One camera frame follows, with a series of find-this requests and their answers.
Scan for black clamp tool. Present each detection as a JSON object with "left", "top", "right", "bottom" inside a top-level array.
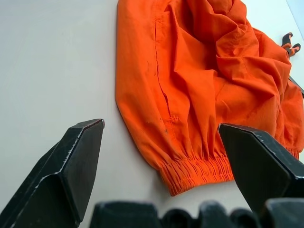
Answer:
[{"left": 281, "top": 32, "right": 302, "bottom": 57}]

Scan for orange shorts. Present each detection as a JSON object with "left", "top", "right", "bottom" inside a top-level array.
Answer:
[{"left": 114, "top": 0, "right": 304, "bottom": 197}]

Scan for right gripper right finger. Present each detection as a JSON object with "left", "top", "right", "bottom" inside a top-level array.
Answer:
[{"left": 218, "top": 122, "right": 304, "bottom": 212}]

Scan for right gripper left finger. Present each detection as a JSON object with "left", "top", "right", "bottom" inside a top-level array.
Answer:
[{"left": 0, "top": 118, "right": 105, "bottom": 228}]

